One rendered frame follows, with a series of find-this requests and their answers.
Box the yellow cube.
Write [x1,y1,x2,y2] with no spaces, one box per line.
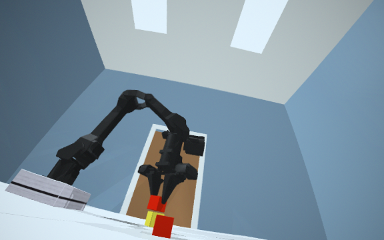
[145,211,164,227]

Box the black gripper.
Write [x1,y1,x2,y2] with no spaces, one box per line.
[138,147,198,205]

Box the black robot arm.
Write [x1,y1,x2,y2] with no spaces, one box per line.
[47,89,205,186]

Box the red cube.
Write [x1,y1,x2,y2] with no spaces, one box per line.
[152,215,174,239]
[147,195,167,213]

